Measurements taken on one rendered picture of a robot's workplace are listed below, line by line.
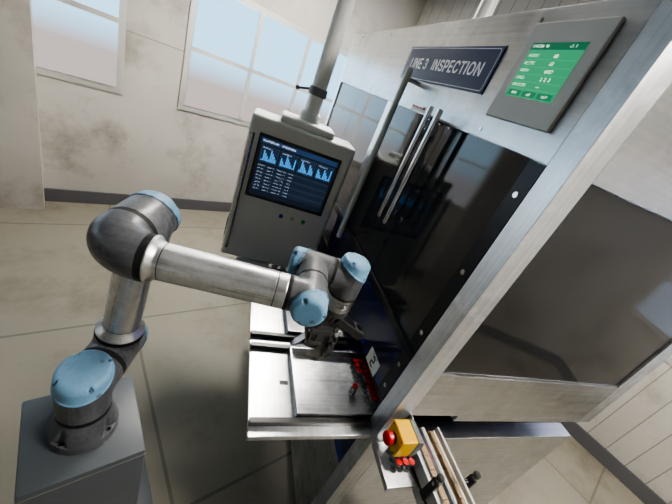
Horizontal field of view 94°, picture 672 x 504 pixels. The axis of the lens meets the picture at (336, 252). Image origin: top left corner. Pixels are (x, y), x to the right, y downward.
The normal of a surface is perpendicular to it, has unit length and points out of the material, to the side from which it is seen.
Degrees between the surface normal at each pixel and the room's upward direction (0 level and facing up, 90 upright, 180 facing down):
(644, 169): 90
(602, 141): 90
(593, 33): 90
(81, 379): 7
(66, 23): 90
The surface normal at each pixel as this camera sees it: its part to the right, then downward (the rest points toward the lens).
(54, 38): 0.55, 0.57
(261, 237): 0.14, 0.52
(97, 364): 0.36, -0.75
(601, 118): -0.91, -0.20
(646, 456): -0.76, 0.03
